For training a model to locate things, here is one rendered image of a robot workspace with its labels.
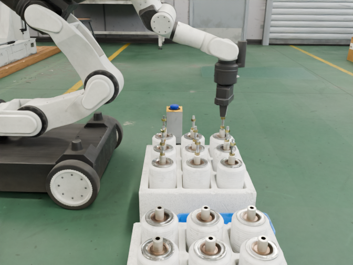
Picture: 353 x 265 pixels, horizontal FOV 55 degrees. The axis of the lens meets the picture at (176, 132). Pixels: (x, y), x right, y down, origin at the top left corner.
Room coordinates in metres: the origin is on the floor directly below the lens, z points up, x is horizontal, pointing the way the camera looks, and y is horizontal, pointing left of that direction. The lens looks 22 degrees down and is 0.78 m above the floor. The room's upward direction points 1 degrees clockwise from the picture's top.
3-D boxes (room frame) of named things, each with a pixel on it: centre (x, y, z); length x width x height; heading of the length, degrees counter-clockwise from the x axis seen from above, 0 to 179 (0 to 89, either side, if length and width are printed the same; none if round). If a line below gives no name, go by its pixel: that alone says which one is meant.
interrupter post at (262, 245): (0.62, -0.20, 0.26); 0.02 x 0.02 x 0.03
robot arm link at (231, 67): (1.29, -0.20, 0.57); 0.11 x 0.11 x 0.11; 0
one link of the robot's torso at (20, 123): (1.42, 0.67, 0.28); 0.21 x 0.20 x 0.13; 89
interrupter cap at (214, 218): (0.73, -0.08, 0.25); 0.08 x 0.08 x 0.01
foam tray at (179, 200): (1.16, -0.07, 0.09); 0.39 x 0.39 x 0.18; 1
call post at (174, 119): (1.45, 0.01, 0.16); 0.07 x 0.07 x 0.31; 1
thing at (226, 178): (1.05, -0.19, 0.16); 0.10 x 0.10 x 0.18
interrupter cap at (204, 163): (1.04, -0.07, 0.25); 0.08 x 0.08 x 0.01
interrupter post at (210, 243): (0.62, -0.08, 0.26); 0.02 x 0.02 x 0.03
